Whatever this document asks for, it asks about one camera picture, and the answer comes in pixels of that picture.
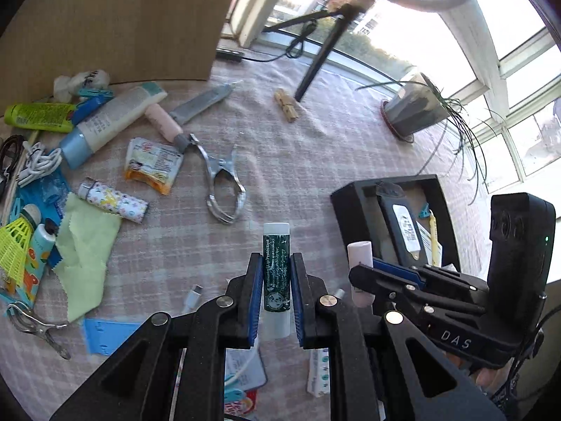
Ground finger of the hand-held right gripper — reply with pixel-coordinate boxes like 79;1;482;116
348;263;488;315
372;259;490;293

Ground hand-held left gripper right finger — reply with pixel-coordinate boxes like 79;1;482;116
290;252;507;421

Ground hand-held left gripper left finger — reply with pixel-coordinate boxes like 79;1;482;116
50;252;264;421

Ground green lip balm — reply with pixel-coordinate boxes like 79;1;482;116
262;223;292;339

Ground black box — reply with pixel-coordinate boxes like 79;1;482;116
331;174;461;273

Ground person's right hand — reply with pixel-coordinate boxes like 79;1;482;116
447;352;510;398

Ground white paper card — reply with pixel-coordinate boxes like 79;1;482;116
414;221;457;273

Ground white usb plug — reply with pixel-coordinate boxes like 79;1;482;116
181;284;205;315

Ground white grey-edged card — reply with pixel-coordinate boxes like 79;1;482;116
224;348;268;391

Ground white patterned packet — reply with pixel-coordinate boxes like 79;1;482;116
307;346;330;398

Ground silver metal clip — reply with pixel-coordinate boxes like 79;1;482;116
189;134;247;225
6;302;72;360

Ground blue plastic card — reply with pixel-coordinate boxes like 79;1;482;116
82;317;143;356

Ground potted plant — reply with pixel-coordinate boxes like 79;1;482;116
355;72;492;205

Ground patterned white lighter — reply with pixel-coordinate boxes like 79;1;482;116
77;178;150;224

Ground orange white snack packet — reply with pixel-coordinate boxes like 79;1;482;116
124;137;184;196

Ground yellow-green cleaning cloth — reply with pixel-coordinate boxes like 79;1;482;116
55;192;122;323

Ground wooden clothespin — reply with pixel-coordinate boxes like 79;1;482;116
274;88;301;122

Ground black tripod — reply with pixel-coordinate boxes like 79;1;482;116
263;2;373;102

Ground orange print hand cream tube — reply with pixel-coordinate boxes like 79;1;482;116
0;218;60;310

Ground white tube blue cap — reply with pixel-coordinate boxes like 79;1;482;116
59;83;168;170

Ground blue plastic pack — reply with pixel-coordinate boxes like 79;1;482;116
15;169;73;220

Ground yellow plastic shuttlecock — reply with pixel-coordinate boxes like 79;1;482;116
0;204;43;288

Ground blue plastic tube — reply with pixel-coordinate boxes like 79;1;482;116
70;94;112;124

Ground wooden chopsticks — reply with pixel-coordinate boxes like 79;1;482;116
0;129;41;224

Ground yellow-green tube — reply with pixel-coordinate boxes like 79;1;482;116
4;102;77;133

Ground white crumpled tissue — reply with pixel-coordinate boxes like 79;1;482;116
53;69;111;105

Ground brown cardboard panel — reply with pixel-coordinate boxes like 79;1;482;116
0;0;257;110

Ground pink handled knife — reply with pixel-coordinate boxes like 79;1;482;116
144;82;244;152

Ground ring light on stand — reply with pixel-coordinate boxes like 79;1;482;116
221;0;561;211

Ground black tripod cable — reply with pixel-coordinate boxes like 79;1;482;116
243;20;318;62

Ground white cable bundle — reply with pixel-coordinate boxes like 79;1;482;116
16;141;66;187

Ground black coiled cable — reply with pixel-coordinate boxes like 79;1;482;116
0;135;26;178

